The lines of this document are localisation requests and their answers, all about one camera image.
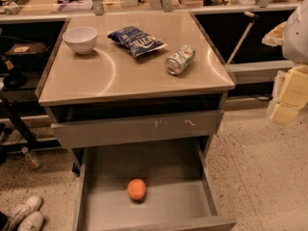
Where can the grey top drawer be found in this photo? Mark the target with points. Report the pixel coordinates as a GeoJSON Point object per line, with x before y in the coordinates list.
{"type": "Point", "coordinates": [136, 129]}

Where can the grey drawer cabinet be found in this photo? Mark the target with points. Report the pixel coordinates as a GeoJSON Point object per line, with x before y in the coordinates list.
{"type": "Point", "coordinates": [110, 83]}

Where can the blue chip bag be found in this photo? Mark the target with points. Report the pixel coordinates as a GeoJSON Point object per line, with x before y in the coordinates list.
{"type": "Point", "coordinates": [135, 41]}

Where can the white bowl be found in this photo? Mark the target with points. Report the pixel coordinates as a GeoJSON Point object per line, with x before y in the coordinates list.
{"type": "Point", "coordinates": [81, 40]}

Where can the open middle drawer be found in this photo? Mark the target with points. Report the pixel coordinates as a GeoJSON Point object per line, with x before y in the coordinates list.
{"type": "Point", "coordinates": [147, 186]}

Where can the white stick black tip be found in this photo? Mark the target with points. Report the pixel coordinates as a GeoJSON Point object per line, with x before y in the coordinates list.
{"type": "Point", "coordinates": [253, 18]}

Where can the green white soda can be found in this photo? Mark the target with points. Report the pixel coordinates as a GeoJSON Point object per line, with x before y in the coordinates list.
{"type": "Point", "coordinates": [180, 60]}

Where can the orange fruit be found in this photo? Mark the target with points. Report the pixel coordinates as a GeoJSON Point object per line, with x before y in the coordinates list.
{"type": "Point", "coordinates": [136, 189]}

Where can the left white sneaker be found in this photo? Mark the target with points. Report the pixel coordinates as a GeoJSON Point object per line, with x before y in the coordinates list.
{"type": "Point", "coordinates": [23, 210]}

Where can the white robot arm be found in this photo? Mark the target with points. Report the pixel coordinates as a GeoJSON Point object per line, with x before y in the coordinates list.
{"type": "Point", "coordinates": [295, 35]}

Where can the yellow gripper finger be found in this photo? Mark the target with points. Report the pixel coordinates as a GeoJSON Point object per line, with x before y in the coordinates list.
{"type": "Point", "coordinates": [289, 95]}

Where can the white sneaker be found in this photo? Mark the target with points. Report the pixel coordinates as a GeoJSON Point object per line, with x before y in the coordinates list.
{"type": "Point", "coordinates": [23, 210]}
{"type": "Point", "coordinates": [32, 223]}

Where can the plastic bottle on floor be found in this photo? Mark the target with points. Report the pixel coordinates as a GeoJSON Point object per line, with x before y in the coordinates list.
{"type": "Point", "coordinates": [31, 158]}

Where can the dark bag with label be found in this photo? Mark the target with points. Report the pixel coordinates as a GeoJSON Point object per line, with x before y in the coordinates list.
{"type": "Point", "coordinates": [27, 51]}

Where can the right white sneaker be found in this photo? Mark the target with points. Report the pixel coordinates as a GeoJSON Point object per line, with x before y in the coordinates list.
{"type": "Point", "coordinates": [32, 223]}

